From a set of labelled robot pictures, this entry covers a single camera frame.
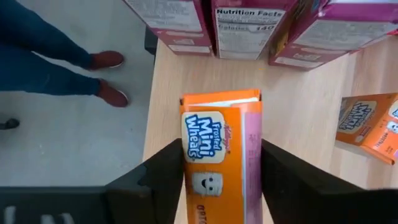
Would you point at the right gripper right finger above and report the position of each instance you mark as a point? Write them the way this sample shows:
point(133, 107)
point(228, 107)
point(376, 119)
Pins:
point(311, 199)

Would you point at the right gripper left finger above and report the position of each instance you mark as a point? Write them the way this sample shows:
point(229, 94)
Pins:
point(155, 193)

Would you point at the orange Mini Wheats box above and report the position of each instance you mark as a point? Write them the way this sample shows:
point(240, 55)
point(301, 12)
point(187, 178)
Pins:
point(367, 124)
point(214, 161)

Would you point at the magenta Raisin Bran box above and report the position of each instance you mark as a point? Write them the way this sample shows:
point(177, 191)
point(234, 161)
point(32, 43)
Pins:
point(174, 18)
point(335, 34)
point(245, 31)

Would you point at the wooden shelf on black posts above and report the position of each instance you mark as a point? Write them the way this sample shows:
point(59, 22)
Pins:
point(295, 109)

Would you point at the black floor object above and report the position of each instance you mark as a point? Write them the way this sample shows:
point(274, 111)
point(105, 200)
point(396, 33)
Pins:
point(9, 124)

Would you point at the person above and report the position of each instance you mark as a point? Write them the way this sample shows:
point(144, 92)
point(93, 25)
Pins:
point(46, 71)

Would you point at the black aluminium table frame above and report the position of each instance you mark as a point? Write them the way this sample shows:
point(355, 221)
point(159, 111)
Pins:
point(150, 42)

